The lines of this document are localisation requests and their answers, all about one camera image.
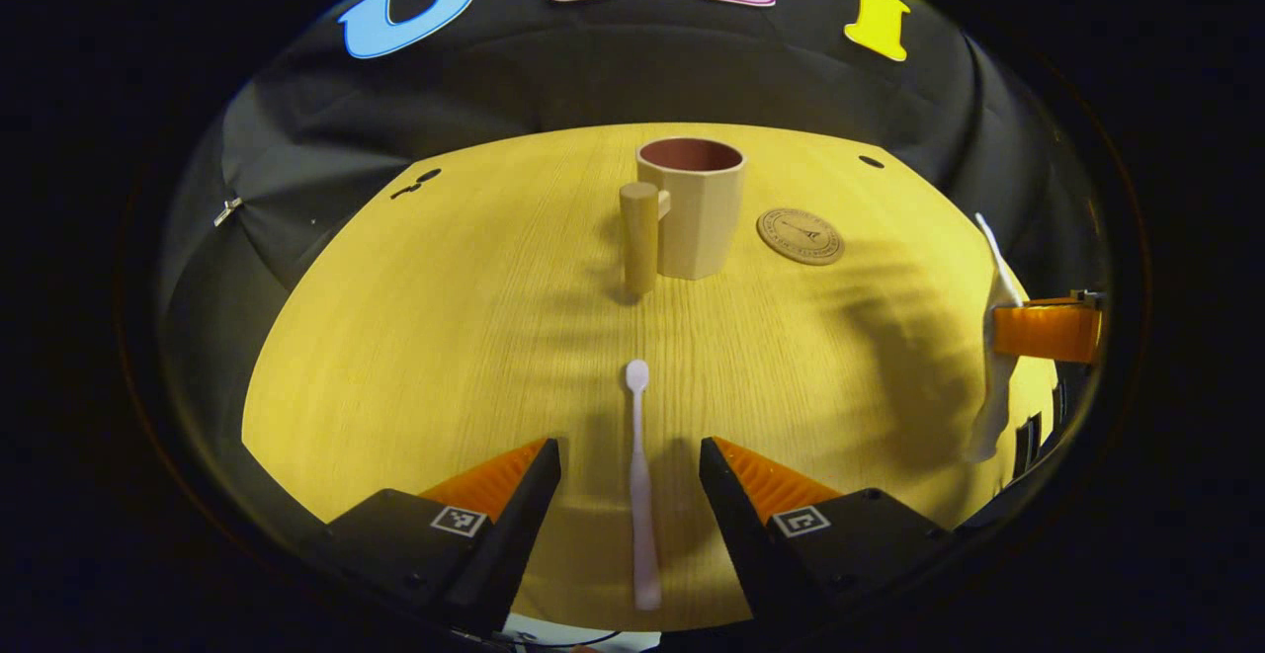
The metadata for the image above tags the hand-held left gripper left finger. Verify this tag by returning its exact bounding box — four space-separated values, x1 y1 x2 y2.
326 438 561 634

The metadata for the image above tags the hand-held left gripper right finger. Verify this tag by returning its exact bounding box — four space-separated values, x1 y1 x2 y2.
700 437 955 634

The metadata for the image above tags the white toothpaste tube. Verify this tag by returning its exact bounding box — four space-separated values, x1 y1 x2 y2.
967 213 1029 463

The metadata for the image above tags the pale pink toothbrush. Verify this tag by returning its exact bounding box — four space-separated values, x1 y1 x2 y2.
625 359 662 612

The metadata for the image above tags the round cork coaster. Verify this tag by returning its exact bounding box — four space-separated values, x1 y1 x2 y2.
757 207 846 267

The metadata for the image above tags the beige cup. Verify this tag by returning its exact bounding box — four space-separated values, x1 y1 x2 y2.
620 136 746 298

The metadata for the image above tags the wooden desktop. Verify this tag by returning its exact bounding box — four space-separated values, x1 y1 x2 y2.
242 122 1058 632

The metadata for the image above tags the black backdrop cloth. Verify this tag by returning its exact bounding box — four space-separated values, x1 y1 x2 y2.
158 0 1113 545

